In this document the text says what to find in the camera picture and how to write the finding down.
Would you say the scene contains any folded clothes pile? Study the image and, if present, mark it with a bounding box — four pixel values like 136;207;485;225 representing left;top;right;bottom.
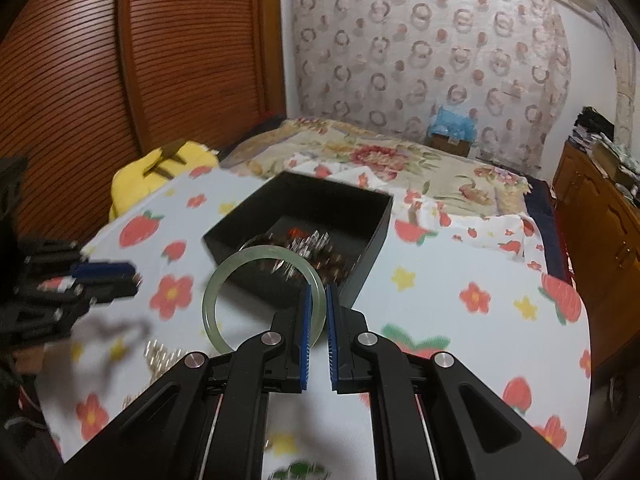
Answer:
570;106;614;153

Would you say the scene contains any blue fluffy bag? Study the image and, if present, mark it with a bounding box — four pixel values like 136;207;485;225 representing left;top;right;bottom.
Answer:
428;106;477;144

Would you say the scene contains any strawberry flower table cloth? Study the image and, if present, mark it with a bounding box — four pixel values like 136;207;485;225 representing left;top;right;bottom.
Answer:
37;168;591;479

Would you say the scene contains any floral patterned curtain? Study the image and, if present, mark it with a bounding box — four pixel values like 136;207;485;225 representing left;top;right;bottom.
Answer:
292;0;570;174

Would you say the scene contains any yellow plush toy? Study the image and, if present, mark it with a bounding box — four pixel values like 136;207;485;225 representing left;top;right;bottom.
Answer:
108;140;218;221

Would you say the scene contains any wooden sideboard cabinet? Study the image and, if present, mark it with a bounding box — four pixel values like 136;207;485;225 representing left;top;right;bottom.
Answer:
552;143;639;367

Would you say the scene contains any white pearl necklace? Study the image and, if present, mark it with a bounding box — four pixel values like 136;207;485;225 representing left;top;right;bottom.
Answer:
119;339;189;406

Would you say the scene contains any brown wooden bead bracelet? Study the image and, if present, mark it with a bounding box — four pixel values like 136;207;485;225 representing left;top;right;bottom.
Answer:
309;251;359;281

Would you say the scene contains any wooden slatted wardrobe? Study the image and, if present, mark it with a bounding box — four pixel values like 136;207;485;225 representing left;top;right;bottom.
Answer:
1;0;286;240

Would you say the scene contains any silver hair comb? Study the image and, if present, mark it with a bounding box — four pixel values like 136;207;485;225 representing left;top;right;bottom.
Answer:
284;228;333;271

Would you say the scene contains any black jewelry box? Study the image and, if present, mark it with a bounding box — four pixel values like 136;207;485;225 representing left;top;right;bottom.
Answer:
203;172;393;307

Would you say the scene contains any green jade bangle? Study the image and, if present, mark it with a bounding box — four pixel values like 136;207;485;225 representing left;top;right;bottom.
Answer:
202;245;328;354

